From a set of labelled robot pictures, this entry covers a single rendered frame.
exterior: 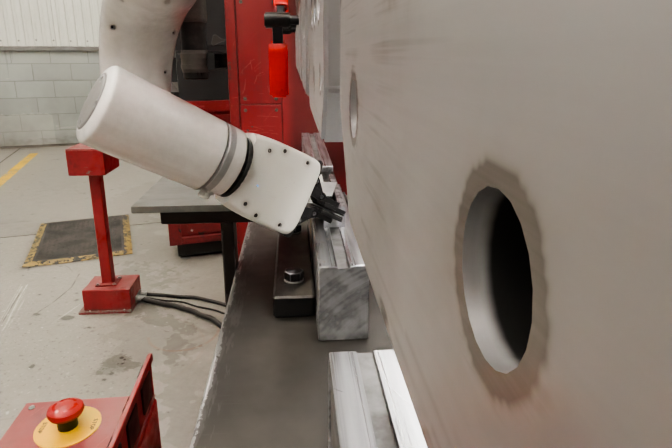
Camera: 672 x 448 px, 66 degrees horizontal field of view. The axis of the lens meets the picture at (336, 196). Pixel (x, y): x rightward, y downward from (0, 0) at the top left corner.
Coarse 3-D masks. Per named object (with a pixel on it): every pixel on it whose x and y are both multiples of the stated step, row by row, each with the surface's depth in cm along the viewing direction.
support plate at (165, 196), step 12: (168, 180) 87; (156, 192) 79; (168, 192) 79; (180, 192) 79; (192, 192) 79; (144, 204) 73; (156, 204) 73; (168, 204) 73; (180, 204) 73; (192, 204) 73; (204, 204) 73; (216, 204) 73
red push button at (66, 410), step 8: (64, 400) 61; (72, 400) 61; (80, 400) 62; (48, 408) 61; (56, 408) 60; (64, 408) 60; (72, 408) 60; (80, 408) 61; (48, 416) 59; (56, 416) 59; (64, 416) 59; (72, 416) 60; (64, 424) 60; (72, 424) 61
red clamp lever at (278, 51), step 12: (276, 12) 60; (288, 12) 61; (264, 24) 60; (276, 24) 60; (288, 24) 60; (276, 36) 61; (276, 48) 61; (276, 60) 61; (276, 72) 62; (276, 84) 62; (276, 96) 63
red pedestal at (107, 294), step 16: (80, 144) 241; (80, 160) 231; (96, 160) 231; (112, 160) 243; (96, 176) 240; (96, 192) 242; (96, 208) 244; (96, 224) 246; (112, 256) 256; (112, 272) 255; (96, 288) 250; (112, 288) 250; (128, 288) 250; (96, 304) 250; (112, 304) 251; (128, 304) 252
